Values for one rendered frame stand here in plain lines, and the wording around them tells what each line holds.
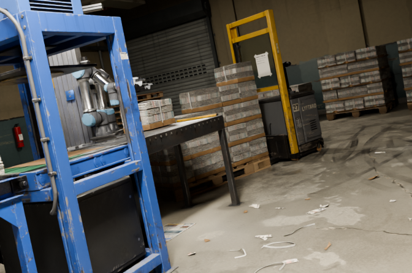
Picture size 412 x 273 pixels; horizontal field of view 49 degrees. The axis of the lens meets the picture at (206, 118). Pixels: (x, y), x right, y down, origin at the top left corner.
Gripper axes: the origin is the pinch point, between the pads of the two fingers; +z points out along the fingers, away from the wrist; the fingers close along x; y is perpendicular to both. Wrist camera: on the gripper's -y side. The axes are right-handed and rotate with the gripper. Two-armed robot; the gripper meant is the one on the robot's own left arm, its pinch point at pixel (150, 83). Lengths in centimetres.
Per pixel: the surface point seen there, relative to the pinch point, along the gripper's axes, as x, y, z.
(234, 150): 39, 87, 73
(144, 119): 112, 19, -57
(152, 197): 215, 49, -99
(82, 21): 214, -57, -123
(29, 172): 225, 14, -165
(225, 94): 30, 24, 76
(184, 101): 9.7, 25.4, 34.1
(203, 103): 38, 27, 42
